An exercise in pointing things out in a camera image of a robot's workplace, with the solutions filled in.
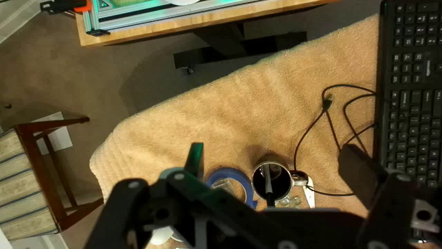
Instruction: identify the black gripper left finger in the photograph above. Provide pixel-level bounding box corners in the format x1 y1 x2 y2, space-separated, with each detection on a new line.
84 141 260 249

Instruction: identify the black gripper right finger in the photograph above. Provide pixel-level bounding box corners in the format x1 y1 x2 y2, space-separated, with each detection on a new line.
339 144 442 249

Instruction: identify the black metal mug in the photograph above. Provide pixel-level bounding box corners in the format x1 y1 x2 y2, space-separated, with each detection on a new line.
252 161 293 206

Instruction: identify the blue tape roll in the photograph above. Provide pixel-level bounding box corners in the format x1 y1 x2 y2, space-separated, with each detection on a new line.
206 168 257 209

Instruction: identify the black keyboard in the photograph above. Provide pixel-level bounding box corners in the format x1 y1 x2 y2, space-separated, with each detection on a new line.
374 0 442 189

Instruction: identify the wooden chair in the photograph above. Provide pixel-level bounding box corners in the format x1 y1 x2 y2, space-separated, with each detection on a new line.
0 117 104 241

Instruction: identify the beige towel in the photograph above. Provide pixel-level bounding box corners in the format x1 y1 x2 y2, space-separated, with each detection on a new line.
90 16 379 216

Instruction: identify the wooden side table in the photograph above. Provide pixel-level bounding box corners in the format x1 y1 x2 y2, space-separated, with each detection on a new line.
75 0 339 47

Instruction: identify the black cable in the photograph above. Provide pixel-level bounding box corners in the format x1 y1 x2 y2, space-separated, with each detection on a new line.
292 83 379 198

